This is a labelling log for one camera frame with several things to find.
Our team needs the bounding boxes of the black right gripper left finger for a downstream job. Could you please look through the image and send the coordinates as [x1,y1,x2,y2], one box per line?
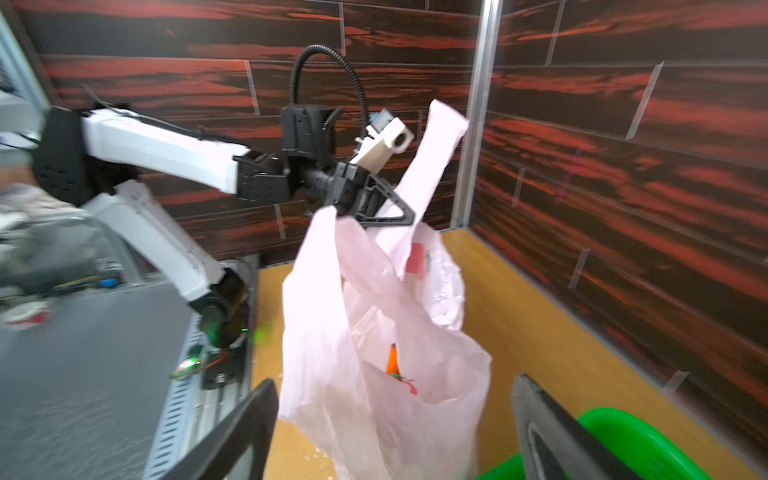
[164,378,279,480]

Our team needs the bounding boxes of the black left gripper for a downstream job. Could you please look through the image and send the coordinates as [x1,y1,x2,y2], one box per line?
[236,105,415,227]

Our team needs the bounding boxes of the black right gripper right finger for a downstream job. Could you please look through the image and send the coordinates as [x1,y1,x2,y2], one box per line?
[511,374,638,479]

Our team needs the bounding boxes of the pink printed plastic bag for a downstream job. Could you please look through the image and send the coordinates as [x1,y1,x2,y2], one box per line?
[279,100,491,479]

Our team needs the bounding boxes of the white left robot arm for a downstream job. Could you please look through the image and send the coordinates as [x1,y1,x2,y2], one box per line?
[32,105,415,349]

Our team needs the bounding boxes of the green plastic basket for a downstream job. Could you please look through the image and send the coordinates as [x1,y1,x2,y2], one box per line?
[476,407,715,480]

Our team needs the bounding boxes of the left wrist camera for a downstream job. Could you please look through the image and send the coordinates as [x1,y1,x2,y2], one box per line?
[350,109,415,174]

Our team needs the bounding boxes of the metal base rail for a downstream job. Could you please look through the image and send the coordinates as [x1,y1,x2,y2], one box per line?
[142,254,260,479]

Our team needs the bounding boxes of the aluminium corner post left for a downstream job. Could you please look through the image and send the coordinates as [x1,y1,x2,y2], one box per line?
[450,0,504,229]

